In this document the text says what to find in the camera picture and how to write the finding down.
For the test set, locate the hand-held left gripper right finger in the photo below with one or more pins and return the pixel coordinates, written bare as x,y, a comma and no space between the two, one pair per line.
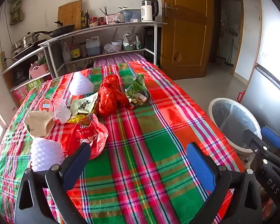
200,165

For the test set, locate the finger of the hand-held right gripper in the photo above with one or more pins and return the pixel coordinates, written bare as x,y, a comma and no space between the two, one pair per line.
254,142
271,136

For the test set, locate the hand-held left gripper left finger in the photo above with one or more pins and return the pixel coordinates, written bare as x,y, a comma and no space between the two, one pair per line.
77,165

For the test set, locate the red snack packet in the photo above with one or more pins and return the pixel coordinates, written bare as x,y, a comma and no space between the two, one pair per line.
88,137

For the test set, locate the rounded white foam fruit net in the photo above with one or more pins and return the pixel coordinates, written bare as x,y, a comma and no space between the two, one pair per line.
45,154

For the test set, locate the white round trash bin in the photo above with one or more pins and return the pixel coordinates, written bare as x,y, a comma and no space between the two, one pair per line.
218,123

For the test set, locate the clear plastic cup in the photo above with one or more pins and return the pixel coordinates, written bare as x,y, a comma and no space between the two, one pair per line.
60,112

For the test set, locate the beige paper bowl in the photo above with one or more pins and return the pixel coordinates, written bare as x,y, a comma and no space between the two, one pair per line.
37,123

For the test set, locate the cream cartoon snack packet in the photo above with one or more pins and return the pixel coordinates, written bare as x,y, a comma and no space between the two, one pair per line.
84,105

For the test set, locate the red-lid jelly cup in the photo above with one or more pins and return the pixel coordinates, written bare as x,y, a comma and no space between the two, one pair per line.
45,105

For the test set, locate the red plastic bag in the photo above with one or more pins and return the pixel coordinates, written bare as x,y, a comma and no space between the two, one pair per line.
109,98

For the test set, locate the cone-shaped white foam fruit net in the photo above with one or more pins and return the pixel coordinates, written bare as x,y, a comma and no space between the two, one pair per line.
80,85

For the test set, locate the green snack packet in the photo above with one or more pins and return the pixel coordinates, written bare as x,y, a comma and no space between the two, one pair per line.
136,86

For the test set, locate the clear plastic bin liner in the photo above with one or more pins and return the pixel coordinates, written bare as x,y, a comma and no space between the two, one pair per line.
238,119

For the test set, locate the silver refrigerator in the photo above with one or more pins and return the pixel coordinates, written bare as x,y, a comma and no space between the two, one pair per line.
270,86

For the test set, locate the red green plaid tablecloth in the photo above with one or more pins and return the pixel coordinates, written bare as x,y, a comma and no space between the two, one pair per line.
142,156

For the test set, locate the green cardboard box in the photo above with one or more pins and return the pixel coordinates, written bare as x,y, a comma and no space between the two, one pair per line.
35,85

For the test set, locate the pink plastic basket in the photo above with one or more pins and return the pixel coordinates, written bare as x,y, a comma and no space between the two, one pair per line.
38,71

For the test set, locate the grey metal shelf rack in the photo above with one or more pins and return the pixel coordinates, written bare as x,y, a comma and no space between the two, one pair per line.
54,58

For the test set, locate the small brown door ornament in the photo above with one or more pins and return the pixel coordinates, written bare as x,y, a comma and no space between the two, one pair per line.
177,56

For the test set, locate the white plastic bottle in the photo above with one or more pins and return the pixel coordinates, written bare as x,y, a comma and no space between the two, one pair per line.
66,53

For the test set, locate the yellow-label oil bottle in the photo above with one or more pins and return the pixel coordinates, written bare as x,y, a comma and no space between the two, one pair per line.
75,52

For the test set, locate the storage box with pink lid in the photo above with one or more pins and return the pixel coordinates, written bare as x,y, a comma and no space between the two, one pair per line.
119,59

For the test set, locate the grey kitchen counter shelf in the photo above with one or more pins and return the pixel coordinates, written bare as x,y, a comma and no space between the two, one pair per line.
23,60

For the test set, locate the white jug of dark liquid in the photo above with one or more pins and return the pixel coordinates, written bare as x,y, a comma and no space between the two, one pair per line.
93,47

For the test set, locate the clear bag of small items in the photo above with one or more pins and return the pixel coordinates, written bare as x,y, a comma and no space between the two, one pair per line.
108,49

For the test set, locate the wooden door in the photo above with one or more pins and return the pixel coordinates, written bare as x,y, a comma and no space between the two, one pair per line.
186,39

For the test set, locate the white plastic tub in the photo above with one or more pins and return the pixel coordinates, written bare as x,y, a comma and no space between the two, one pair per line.
116,46

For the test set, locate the steel steamer pot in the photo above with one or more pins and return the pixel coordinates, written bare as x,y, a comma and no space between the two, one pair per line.
25,42

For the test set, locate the plastic bags of groceries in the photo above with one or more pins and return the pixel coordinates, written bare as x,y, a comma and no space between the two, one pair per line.
130,40

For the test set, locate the black frying pan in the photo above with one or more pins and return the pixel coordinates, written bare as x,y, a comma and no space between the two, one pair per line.
60,30

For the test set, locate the dark oil bottle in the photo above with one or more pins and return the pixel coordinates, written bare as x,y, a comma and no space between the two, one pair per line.
82,21
87,19

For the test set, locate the red jars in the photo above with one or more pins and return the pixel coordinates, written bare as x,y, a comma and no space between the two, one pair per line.
96,21

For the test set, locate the pink chopstick box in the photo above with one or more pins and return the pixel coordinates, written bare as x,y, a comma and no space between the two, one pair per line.
113,19

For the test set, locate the wooden cutting board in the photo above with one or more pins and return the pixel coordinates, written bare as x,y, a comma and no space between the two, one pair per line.
70,14

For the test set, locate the white electric kettle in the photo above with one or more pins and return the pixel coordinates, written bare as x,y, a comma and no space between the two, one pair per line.
148,11

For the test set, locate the green hanging cloth bag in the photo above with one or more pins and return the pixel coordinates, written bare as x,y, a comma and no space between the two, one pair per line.
15,9

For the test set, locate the wooden door frame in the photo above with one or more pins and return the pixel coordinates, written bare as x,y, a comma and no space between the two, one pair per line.
240,28

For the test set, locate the wall power strip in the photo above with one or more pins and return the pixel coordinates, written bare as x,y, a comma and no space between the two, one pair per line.
2,61

